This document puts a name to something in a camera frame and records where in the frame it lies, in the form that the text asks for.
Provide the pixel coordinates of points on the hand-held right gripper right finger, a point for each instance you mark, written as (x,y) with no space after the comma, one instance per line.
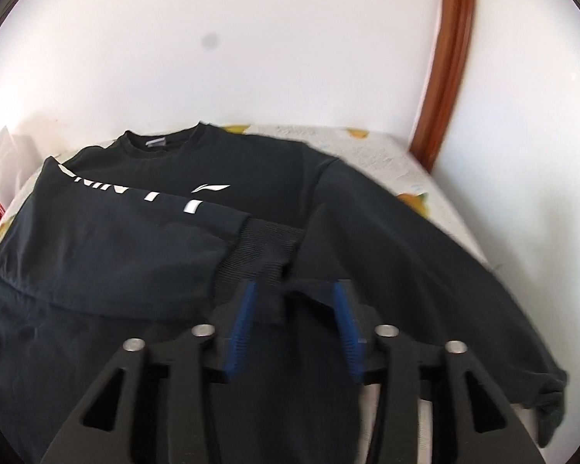
(350,343)

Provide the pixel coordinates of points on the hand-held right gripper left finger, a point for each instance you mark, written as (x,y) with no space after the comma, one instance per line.
(241,331)

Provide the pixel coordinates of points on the black sweatshirt with white print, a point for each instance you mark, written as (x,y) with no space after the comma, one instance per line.
(125,251)

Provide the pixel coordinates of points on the fruit print tablecloth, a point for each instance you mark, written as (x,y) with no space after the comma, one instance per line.
(391,164)

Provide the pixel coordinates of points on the white plastic bag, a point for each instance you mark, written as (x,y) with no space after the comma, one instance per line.
(5,154)

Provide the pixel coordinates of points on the brown wooden door frame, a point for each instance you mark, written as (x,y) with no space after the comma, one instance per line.
(452,58)

